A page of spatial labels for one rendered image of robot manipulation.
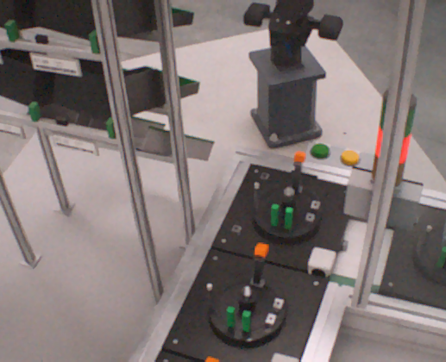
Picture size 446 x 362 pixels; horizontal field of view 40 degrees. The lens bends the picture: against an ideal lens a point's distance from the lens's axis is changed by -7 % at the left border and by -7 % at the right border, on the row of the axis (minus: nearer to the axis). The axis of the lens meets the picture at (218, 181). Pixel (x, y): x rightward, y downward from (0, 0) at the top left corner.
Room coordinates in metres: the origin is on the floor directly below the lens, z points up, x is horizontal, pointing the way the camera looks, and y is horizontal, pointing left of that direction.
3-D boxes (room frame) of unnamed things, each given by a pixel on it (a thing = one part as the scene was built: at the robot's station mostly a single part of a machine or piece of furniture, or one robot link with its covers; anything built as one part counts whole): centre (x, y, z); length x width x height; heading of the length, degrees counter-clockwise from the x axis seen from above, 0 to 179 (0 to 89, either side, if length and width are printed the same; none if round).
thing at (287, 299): (0.63, -0.04, 1.01); 0.24 x 0.24 x 0.13; 67
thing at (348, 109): (1.25, -0.13, 0.84); 0.90 x 0.70 x 0.03; 15
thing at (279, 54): (1.26, -0.18, 1.09); 0.07 x 0.07 x 0.06; 15
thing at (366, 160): (1.02, -0.29, 0.93); 0.21 x 0.07 x 0.06; 67
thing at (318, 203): (0.86, -0.13, 1.01); 0.24 x 0.24 x 0.13; 67
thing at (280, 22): (1.01, -0.15, 1.33); 0.07 x 0.07 x 0.06; 65
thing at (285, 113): (1.26, -0.18, 0.96); 0.15 x 0.15 x 0.20; 15
